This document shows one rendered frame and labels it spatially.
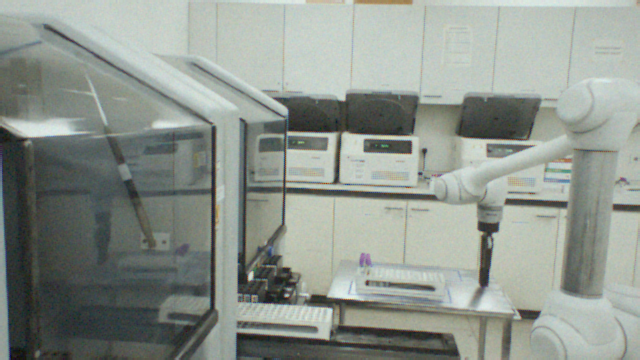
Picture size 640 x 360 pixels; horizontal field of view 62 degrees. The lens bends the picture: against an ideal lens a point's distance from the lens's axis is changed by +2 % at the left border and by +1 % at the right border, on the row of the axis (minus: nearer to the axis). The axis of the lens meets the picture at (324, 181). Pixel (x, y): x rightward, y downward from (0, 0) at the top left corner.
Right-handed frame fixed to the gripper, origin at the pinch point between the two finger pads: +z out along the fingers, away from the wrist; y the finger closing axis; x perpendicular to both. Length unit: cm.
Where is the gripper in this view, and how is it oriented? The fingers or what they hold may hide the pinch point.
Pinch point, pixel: (484, 275)
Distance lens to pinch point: 201.6
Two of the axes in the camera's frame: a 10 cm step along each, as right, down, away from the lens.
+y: -1.4, 1.3, -9.8
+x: 9.9, 0.6, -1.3
